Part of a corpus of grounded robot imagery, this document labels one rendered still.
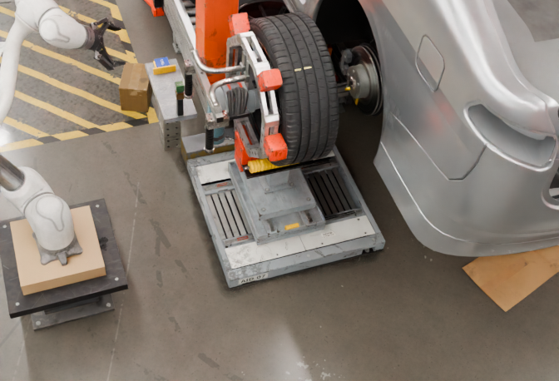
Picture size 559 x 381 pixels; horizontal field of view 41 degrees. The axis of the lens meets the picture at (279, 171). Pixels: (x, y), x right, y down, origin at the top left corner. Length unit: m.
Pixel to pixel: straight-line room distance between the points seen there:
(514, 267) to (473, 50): 1.82
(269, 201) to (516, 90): 1.67
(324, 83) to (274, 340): 1.24
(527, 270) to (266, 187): 1.41
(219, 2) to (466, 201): 1.46
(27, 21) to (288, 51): 1.01
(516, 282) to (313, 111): 1.53
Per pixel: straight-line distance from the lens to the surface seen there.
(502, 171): 2.57
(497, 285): 3.98
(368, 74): 3.40
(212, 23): 3.52
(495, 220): 2.75
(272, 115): 3.06
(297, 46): 3.10
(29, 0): 2.80
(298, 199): 3.75
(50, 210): 3.22
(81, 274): 3.36
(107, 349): 3.56
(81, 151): 4.26
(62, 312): 3.66
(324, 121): 3.11
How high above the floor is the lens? 3.15
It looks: 49 degrees down
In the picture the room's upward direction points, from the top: 8 degrees clockwise
